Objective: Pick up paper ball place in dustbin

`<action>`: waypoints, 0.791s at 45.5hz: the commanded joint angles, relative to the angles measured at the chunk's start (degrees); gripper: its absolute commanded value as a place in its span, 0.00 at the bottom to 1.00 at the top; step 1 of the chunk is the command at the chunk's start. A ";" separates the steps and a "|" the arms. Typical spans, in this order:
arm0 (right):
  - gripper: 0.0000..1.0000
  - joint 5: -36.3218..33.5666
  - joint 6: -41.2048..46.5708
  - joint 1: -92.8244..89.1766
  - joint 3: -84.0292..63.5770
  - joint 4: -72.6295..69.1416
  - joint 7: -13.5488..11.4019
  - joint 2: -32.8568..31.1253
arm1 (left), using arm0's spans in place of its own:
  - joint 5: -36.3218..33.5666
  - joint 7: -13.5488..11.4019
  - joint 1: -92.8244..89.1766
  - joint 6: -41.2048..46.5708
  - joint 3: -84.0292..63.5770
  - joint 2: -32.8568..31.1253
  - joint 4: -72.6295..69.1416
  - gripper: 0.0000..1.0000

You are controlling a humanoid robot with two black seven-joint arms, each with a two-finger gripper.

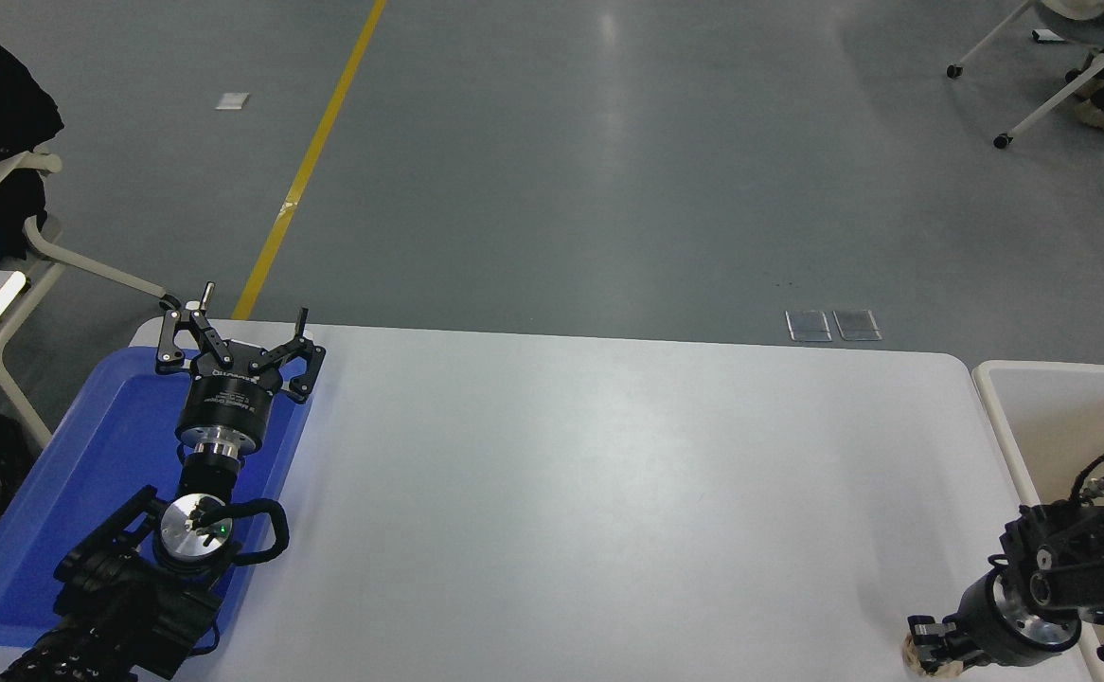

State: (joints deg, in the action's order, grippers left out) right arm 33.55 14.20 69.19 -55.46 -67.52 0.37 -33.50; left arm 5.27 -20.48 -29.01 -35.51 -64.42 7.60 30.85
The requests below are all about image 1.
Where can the large pale bin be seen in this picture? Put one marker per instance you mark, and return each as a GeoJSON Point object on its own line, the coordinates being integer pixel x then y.
{"type": "Point", "coordinates": [1044, 426]}

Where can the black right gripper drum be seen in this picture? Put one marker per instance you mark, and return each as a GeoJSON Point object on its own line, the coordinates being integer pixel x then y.
{"type": "Point", "coordinates": [980, 620]}

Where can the tan paper ball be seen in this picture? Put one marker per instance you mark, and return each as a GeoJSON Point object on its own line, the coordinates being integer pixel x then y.
{"type": "Point", "coordinates": [909, 654]}

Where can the white frame chair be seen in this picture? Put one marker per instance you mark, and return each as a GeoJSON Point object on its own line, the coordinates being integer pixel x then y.
{"type": "Point", "coordinates": [88, 265]}

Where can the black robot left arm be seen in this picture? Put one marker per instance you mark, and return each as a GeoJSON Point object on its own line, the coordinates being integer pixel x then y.
{"type": "Point", "coordinates": [126, 606]}

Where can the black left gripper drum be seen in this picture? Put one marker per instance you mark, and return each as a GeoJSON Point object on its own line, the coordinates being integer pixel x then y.
{"type": "Point", "coordinates": [227, 403]}

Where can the clear floor plate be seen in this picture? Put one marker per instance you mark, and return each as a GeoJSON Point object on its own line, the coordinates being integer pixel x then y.
{"type": "Point", "coordinates": [857, 325]}
{"type": "Point", "coordinates": [809, 326]}

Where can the small white floor object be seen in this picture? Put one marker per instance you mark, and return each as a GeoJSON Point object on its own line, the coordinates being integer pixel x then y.
{"type": "Point", "coordinates": [1047, 36]}

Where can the blue plastic tray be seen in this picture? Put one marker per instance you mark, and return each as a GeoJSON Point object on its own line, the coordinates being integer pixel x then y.
{"type": "Point", "coordinates": [88, 455]}

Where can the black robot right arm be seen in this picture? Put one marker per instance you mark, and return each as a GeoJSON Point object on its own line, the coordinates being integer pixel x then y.
{"type": "Point", "coordinates": [1082, 568]}

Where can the white wheeled chair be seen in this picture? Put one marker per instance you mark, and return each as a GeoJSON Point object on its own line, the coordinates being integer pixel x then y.
{"type": "Point", "coordinates": [1049, 102]}

